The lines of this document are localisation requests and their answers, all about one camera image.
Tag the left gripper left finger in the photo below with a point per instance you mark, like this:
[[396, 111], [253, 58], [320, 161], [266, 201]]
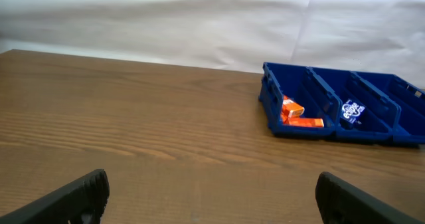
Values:
[[73, 200]]

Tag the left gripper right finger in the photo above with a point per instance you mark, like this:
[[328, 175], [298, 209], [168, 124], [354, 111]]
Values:
[[352, 205]]

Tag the blue candy pack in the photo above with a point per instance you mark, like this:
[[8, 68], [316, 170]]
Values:
[[352, 111]]

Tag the orange candy box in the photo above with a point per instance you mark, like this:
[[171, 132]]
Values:
[[292, 108], [303, 122]]

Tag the blue tray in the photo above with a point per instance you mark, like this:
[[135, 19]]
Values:
[[375, 131]]

